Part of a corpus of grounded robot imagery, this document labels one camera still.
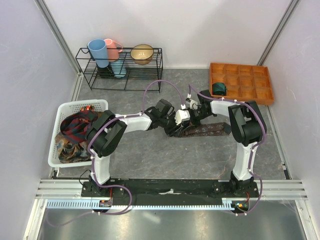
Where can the light blue lower cup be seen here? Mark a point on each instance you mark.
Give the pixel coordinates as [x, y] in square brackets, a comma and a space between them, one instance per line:
[119, 69]

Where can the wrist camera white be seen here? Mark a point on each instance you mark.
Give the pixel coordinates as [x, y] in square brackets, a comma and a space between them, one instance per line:
[182, 115]
[193, 104]

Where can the pink cup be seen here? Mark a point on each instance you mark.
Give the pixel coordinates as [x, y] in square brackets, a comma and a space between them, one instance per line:
[113, 49]

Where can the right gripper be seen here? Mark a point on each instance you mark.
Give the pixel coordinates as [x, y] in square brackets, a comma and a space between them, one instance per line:
[192, 121]

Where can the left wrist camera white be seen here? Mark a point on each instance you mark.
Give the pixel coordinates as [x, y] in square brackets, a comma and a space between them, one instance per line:
[182, 115]

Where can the orange compartment tray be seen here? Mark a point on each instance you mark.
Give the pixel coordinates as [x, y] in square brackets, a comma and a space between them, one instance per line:
[243, 82]

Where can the red navy striped tie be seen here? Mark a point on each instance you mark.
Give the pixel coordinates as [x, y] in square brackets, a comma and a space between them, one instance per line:
[74, 127]

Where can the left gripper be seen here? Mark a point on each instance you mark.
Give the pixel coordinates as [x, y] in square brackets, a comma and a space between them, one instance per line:
[175, 130]

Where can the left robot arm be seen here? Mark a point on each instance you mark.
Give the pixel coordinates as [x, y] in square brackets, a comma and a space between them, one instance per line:
[107, 131]

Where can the brown floral tie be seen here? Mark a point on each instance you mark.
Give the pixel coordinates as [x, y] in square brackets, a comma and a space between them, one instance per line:
[203, 130]

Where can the white plastic basket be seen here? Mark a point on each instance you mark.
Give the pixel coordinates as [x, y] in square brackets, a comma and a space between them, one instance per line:
[63, 111]

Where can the black wire rack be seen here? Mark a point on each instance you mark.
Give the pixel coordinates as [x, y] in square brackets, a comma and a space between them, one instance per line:
[136, 79]

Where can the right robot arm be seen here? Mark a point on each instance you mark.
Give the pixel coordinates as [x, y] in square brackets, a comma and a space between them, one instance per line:
[248, 129]

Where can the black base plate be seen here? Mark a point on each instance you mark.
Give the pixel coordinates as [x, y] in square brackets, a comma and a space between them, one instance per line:
[171, 192]

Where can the green tie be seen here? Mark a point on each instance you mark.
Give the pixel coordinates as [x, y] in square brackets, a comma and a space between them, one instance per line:
[219, 89]

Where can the patterned ties pile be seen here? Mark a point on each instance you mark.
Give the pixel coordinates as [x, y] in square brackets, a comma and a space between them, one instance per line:
[72, 153]

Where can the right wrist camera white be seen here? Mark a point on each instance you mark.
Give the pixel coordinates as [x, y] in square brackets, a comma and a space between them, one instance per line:
[193, 104]

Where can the amber glass bowl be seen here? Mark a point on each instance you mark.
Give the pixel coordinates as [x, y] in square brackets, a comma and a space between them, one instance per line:
[142, 54]

